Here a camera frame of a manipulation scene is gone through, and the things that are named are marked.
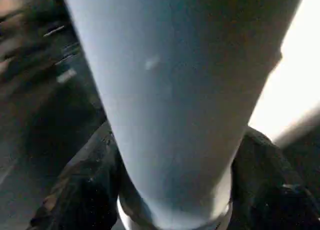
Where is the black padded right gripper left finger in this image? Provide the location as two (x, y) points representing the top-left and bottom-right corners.
(28, 121), (121, 230)

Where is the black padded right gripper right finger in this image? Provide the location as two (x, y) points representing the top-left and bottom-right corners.
(228, 126), (320, 230)

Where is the white plastic table leg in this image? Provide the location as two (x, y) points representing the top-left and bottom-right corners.
(59, 0), (310, 228)

